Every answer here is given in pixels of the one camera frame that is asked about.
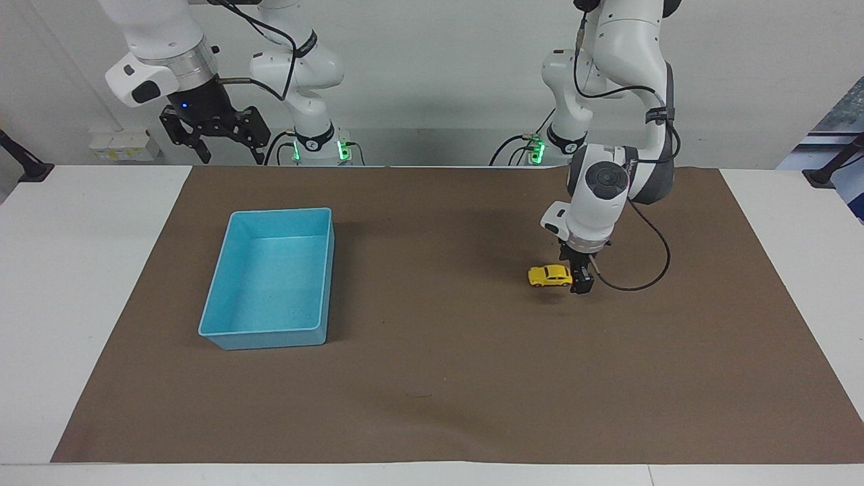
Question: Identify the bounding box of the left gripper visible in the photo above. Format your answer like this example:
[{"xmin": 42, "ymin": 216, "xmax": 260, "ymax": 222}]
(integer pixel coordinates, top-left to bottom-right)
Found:
[{"xmin": 558, "ymin": 243, "xmax": 601, "ymax": 273}]

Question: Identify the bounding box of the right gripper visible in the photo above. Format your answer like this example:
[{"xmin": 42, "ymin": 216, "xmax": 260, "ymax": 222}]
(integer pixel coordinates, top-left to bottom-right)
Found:
[{"xmin": 159, "ymin": 76, "xmax": 273, "ymax": 165}]

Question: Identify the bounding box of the yellow toy beetle car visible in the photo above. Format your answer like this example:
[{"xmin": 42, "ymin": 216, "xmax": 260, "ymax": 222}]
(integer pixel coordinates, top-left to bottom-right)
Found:
[{"xmin": 528, "ymin": 265, "xmax": 574, "ymax": 289}]

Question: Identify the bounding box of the light blue plastic bin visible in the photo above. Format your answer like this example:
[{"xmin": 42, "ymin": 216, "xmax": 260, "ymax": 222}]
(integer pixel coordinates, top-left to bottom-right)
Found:
[{"xmin": 198, "ymin": 207, "xmax": 336, "ymax": 351}]

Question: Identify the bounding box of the black stand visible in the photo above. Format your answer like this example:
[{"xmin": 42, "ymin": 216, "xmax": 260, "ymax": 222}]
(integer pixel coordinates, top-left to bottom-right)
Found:
[
  {"xmin": 0, "ymin": 128, "xmax": 55, "ymax": 184},
  {"xmin": 802, "ymin": 132, "xmax": 864, "ymax": 189}
]

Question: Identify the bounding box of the black cable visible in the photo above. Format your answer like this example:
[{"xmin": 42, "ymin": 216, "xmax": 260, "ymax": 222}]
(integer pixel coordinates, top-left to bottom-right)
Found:
[
  {"xmin": 572, "ymin": 7, "xmax": 681, "ymax": 293},
  {"xmin": 211, "ymin": 0, "xmax": 319, "ymax": 102},
  {"xmin": 263, "ymin": 131, "xmax": 298, "ymax": 167},
  {"xmin": 489, "ymin": 110, "xmax": 556, "ymax": 167}
]

